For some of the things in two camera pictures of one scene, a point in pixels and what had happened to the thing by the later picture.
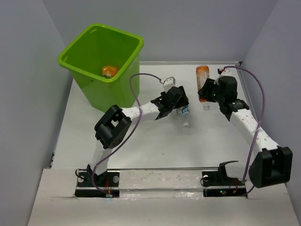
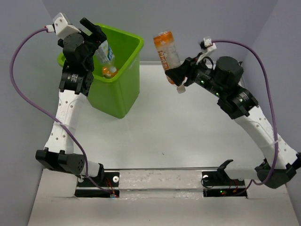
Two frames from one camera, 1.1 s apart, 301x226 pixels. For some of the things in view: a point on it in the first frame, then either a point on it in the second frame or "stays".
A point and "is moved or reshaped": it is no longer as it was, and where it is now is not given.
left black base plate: (89, 184) stays
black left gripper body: (181, 101) → (93, 42)
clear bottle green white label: (183, 111) → (104, 53)
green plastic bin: (103, 59) stays
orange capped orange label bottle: (202, 75) is moved or reshaped
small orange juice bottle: (109, 71) stays
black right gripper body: (212, 94) → (199, 73)
